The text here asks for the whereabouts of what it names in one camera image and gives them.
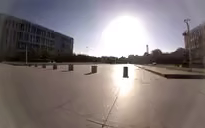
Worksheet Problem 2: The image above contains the row of bollards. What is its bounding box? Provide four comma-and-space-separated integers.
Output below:
26, 62, 130, 79

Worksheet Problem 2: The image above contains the grey stone plaza pavement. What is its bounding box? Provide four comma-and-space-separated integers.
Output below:
0, 61, 205, 128

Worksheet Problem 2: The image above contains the tall chimney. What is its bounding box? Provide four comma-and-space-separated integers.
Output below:
145, 44, 150, 55

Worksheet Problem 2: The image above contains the low raised stone platform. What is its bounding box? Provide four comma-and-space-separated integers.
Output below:
134, 63, 205, 80

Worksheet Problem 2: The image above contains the dark glass-fronted building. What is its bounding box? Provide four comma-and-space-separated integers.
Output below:
0, 11, 75, 63

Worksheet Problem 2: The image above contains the tall lamp pole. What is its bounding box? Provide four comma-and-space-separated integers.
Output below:
183, 18, 193, 70

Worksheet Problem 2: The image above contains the brown building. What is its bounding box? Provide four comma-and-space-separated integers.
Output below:
182, 16, 205, 70

